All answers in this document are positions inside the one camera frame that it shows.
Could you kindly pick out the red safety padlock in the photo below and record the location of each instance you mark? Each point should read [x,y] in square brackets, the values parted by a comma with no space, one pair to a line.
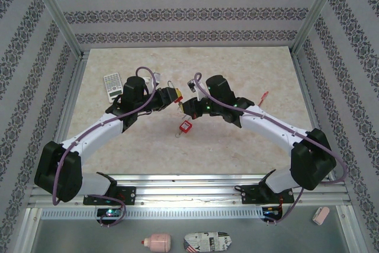
[180,101]
[185,126]

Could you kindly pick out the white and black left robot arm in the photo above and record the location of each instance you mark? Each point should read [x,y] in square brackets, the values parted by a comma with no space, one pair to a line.
[97,128]

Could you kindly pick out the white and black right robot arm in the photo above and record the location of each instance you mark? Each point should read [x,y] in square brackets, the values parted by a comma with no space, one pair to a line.
[266,122]

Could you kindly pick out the white scientific calculator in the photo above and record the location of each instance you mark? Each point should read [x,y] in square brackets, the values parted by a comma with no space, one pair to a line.
[114,87]

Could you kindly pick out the red pen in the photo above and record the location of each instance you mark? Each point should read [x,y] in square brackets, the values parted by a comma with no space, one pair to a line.
[264,96]

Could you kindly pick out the controller board with green light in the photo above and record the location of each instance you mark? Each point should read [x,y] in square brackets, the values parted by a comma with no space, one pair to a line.
[109,212]

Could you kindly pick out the newspaper print pencil case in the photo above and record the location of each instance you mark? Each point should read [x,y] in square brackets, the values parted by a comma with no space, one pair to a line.
[207,242]

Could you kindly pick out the pink bottle with white cap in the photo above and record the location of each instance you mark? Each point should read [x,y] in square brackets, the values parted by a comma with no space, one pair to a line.
[157,242]

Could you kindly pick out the pink and white small case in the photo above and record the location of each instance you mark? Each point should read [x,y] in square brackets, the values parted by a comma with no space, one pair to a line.
[321,215]

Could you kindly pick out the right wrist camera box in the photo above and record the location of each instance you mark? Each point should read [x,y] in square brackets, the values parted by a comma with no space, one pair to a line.
[194,85]

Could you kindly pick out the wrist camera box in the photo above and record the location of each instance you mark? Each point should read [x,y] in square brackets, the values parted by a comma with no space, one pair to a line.
[194,85]
[155,77]

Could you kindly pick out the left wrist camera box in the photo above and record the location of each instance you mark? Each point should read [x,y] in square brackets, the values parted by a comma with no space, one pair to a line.
[155,77]

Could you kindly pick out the aluminium table side rail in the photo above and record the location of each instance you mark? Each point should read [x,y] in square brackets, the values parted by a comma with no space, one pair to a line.
[308,102]
[71,108]

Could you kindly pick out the aluminium mounting rail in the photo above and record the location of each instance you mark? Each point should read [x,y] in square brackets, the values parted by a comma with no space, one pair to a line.
[189,189]

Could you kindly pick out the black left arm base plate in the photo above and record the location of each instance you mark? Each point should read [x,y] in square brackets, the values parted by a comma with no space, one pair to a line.
[127,195]

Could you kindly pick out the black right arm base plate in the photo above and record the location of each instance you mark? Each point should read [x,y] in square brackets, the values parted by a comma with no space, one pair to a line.
[250,195]

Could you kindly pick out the aluminium frame post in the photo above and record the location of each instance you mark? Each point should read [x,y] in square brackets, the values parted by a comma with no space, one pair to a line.
[316,13]
[56,13]

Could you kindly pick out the aluminium frame profile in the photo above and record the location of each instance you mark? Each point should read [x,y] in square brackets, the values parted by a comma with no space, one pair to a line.
[28,229]
[350,229]

